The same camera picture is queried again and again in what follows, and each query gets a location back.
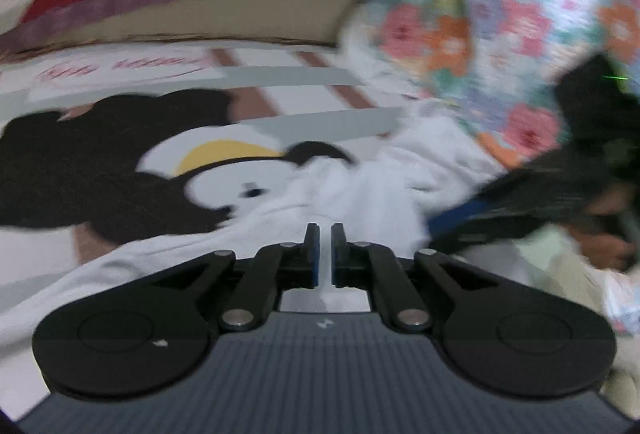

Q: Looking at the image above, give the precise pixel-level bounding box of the beige cloth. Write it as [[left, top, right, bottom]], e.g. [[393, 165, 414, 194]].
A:
[[520, 224, 640, 415]]

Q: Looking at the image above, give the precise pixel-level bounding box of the floral cloth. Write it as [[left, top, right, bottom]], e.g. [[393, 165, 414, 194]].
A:
[[337, 0, 640, 167]]

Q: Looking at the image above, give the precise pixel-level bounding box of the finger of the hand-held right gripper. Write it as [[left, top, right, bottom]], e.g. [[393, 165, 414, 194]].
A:
[[427, 161, 568, 256]]

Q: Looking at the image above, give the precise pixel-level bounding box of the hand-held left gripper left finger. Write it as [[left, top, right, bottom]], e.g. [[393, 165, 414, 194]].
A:
[[145, 223, 321, 334]]

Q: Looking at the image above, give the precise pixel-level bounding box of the white garment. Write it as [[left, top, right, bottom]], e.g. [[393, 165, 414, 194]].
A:
[[0, 111, 596, 417]]

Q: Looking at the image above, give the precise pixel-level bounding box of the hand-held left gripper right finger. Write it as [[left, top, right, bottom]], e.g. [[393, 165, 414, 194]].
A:
[[330, 223, 501, 334]]

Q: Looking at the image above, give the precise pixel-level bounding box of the beige mattress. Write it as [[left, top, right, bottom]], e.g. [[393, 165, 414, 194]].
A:
[[60, 0, 363, 49]]

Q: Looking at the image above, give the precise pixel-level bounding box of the cartoon printed mat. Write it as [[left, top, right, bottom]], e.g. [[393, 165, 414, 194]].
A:
[[0, 39, 418, 297]]

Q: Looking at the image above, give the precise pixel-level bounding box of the person's right hand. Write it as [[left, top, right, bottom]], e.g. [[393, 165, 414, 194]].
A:
[[570, 186, 640, 272]]

